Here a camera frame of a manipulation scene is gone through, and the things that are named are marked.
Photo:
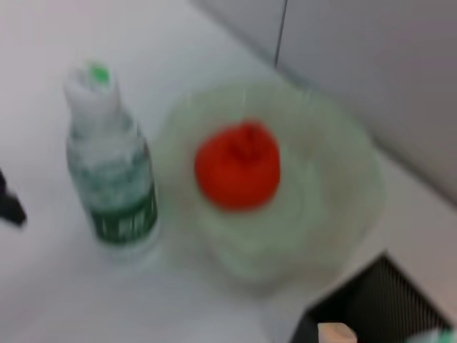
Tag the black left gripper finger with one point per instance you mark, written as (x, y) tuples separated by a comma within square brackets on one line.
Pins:
[(10, 203)]

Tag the clear green-label water bottle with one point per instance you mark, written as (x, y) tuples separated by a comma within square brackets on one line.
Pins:
[(110, 171)]

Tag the red-orange fruit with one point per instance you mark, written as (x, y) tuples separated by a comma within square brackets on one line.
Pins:
[(235, 171)]

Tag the small tan cork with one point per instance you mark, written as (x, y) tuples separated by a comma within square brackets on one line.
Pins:
[(335, 334)]

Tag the mint green utility knife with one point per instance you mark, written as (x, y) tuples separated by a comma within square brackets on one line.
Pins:
[(435, 337)]

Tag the translucent green fruit plate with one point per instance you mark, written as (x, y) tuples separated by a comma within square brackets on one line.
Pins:
[(321, 186)]

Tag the black mesh pen holder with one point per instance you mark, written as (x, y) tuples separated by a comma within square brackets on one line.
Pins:
[(385, 303)]

